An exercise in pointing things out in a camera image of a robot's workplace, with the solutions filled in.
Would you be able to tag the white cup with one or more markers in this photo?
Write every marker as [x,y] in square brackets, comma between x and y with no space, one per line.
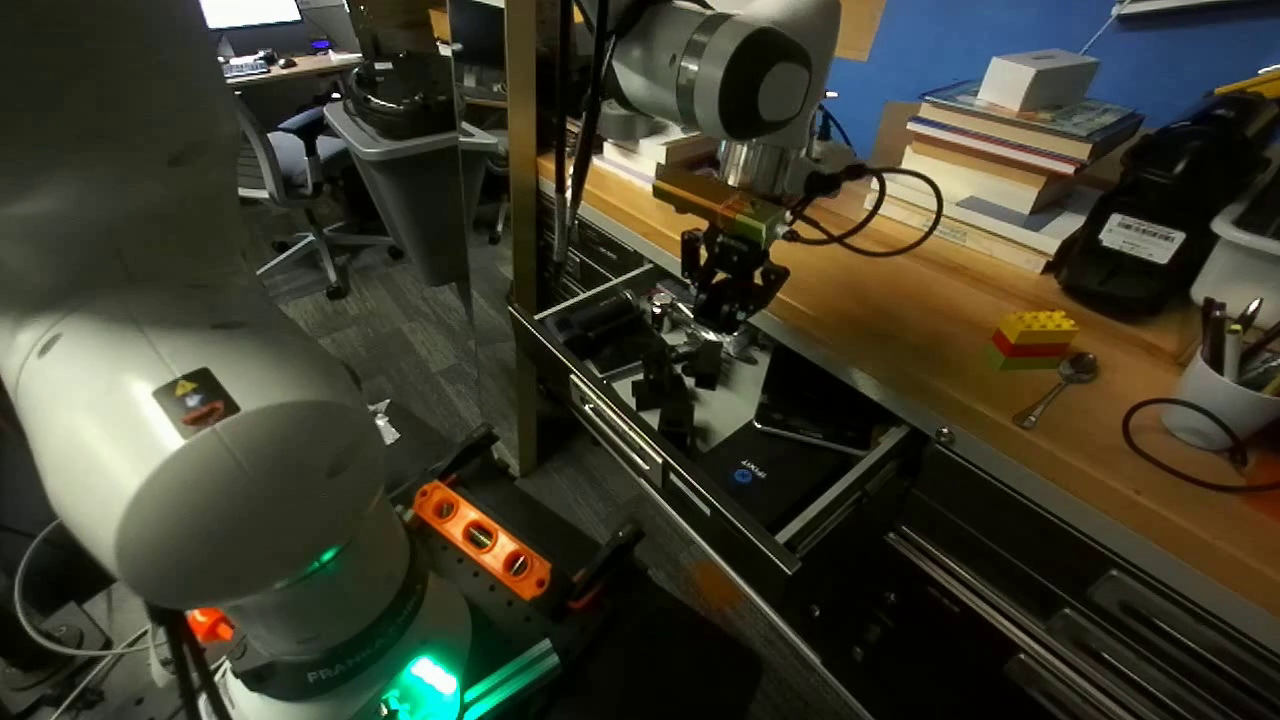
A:
[1204,404]

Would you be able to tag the black bracket with two lugs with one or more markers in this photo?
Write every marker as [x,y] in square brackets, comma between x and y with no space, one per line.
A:
[655,379]

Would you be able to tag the white plastic bin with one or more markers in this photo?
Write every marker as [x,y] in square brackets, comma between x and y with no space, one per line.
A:
[1246,255]

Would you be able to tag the red edged book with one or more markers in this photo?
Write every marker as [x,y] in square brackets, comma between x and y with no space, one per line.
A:
[1013,148]

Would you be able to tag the black iFixit tool case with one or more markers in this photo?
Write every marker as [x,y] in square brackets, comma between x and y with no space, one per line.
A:
[783,483]

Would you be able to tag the black label printer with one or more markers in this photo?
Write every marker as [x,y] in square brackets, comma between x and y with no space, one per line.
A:
[1160,172]

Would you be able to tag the office desk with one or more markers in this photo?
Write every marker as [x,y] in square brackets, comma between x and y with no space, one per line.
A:
[287,66]

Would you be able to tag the computer monitor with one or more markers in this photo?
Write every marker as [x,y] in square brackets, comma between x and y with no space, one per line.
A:
[251,11]

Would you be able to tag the grey metal tool drawer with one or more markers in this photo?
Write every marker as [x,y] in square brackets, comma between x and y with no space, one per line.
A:
[741,403]

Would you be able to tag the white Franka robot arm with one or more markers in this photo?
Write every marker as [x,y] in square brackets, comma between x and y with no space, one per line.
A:
[201,440]

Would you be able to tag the small black printed part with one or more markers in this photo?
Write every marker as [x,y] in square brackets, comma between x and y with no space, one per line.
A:
[735,305]

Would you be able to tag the large pale book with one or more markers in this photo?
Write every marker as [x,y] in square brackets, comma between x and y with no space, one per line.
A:
[986,225]

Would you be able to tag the cork board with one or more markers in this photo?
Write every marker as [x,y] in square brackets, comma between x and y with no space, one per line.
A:
[863,24]

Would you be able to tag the black tool pouch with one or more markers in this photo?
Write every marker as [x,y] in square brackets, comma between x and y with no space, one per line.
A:
[607,329]

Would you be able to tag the metal spoon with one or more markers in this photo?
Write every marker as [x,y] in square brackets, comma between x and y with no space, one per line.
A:
[1082,364]

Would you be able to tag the stack of books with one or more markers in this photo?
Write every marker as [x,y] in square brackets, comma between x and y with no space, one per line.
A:
[1064,123]

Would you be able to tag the thick cream book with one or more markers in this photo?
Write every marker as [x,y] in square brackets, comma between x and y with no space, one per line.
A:
[981,177]

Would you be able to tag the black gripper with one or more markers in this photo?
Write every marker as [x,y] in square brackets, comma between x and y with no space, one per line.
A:
[735,258]

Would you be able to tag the yellow red green brick stack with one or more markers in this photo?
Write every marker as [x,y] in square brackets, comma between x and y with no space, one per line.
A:
[1032,335]

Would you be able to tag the small orange knob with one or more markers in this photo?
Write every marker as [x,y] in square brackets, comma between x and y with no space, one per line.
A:
[208,621]

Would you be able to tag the grey office chair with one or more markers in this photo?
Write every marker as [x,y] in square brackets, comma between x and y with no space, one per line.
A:
[287,165]

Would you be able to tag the white cardboard box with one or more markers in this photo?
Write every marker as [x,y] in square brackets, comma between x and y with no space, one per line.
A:
[1039,83]

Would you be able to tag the yellow tool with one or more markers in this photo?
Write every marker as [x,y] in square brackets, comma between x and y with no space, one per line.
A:
[1253,83]

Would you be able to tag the small black drawer tool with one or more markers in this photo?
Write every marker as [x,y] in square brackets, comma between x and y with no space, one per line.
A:
[710,364]

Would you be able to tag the orange spirit level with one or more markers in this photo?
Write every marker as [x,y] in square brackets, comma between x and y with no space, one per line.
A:
[480,543]

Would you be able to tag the grey plastic bin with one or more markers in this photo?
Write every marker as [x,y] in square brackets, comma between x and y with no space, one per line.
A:
[412,201]

